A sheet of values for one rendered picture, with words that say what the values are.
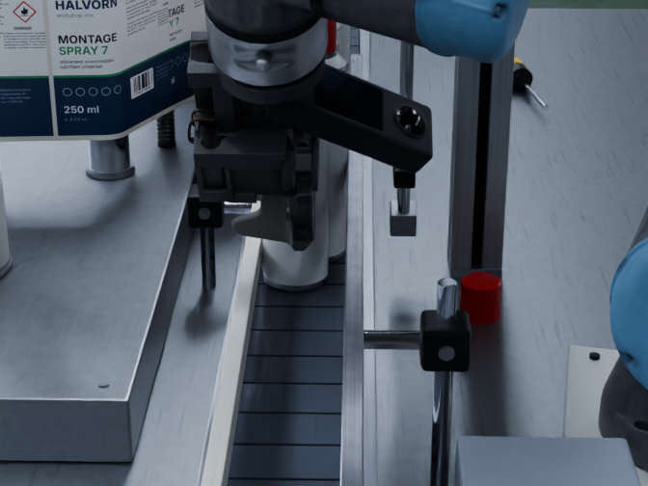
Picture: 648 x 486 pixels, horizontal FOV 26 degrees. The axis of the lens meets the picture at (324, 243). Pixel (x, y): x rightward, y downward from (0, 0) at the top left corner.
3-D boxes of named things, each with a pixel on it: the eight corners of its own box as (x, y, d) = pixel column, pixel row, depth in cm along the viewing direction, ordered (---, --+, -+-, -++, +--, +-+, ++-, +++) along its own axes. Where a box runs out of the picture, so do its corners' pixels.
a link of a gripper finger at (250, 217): (236, 244, 106) (229, 168, 98) (315, 245, 106) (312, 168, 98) (234, 278, 104) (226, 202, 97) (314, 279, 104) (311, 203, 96)
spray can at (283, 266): (257, 267, 112) (252, 16, 104) (321, 261, 113) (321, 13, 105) (268, 295, 108) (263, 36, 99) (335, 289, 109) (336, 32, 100)
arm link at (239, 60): (328, -44, 87) (326, 52, 82) (329, 9, 91) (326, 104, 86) (207, -45, 87) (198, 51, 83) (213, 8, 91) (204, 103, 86)
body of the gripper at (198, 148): (207, 125, 101) (193, 5, 91) (328, 126, 100) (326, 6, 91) (200, 211, 96) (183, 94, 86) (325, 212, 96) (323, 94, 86)
